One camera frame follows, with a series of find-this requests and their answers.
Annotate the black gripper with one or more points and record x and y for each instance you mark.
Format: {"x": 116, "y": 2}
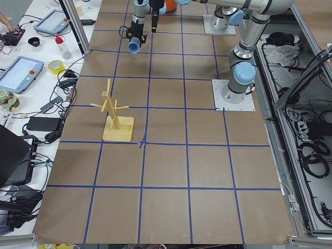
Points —
{"x": 135, "y": 30}
{"x": 155, "y": 8}

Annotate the light blue plastic cup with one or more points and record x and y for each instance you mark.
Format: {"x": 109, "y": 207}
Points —
{"x": 134, "y": 45}

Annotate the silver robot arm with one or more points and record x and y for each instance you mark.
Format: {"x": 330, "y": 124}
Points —
{"x": 142, "y": 8}
{"x": 242, "y": 71}

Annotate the wooden cup tree stand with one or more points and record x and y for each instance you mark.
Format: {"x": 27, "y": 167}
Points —
{"x": 117, "y": 128}

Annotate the orange can with metal lid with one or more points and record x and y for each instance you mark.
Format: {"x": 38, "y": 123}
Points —
{"x": 171, "y": 5}

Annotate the clear bottle with red cap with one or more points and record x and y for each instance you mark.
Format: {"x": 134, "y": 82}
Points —
{"x": 63, "y": 48}

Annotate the upper teach pendant tablet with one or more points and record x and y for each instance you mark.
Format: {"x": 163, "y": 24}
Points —
{"x": 53, "y": 23}

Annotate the teach pendant tablet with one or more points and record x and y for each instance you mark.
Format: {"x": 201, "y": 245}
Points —
{"x": 53, "y": 23}
{"x": 20, "y": 74}

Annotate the yellow tape roll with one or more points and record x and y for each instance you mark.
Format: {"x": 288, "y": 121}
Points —
{"x": 56, "y": 67}

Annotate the black bowl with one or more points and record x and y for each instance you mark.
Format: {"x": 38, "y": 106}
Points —
{"x": 34, "y": 41}

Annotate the lower teach pendant tablet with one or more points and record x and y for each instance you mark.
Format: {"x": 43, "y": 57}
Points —
{"x": 20, "y": 74}

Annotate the black power adapter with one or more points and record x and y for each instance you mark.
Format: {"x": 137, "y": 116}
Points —
{"x": 43, "y": 124}

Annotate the white cloth rag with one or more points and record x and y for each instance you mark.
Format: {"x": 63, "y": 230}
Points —
{"x": 283, "y": 55}

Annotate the black laptop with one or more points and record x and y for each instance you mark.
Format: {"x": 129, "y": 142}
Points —
{"x": 17, "y": 155}

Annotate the aluminium frame post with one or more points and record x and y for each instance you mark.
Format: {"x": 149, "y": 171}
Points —
{"x": 69, "y": 9}

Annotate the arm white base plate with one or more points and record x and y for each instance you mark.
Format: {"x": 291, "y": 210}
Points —
{"x": 226, "y": 100}
{"x": 217, "y": 26}

